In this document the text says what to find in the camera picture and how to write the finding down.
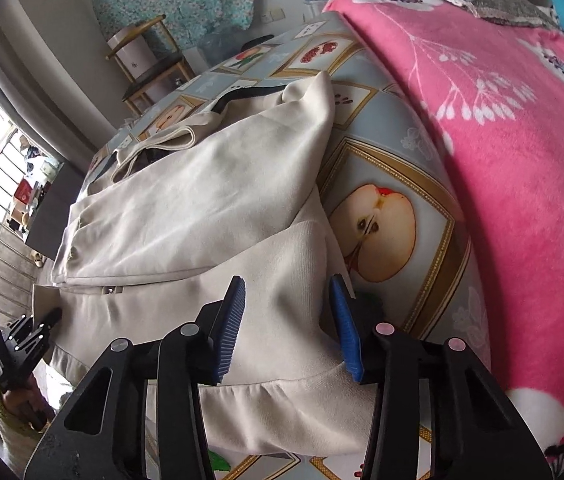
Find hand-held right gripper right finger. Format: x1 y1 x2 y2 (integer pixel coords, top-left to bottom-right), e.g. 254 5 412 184
328 275 548 480

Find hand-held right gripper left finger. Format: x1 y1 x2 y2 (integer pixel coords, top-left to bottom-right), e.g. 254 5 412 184
24 275 248 480

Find cream zip jacket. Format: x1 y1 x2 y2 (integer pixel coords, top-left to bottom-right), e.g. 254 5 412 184
32 72 378 461

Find person's left hand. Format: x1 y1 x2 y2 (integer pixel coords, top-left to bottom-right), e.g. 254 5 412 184
2 380 55 431

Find grey cabinet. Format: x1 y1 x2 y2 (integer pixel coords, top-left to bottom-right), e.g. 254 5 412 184
24 162 85 258

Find fruit print tablecloth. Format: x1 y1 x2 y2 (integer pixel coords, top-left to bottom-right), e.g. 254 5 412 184
69 15 498 480

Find pink floral blanket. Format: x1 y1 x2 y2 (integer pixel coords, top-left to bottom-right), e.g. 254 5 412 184
322 0 564 480

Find grey curtain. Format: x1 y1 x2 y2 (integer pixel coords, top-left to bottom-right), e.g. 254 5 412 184
0 0 118 161

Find wooden chair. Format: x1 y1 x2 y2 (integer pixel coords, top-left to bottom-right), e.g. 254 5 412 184
104 15 195 116

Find white container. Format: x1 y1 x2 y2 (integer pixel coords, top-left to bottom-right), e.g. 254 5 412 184
113 30 157 81

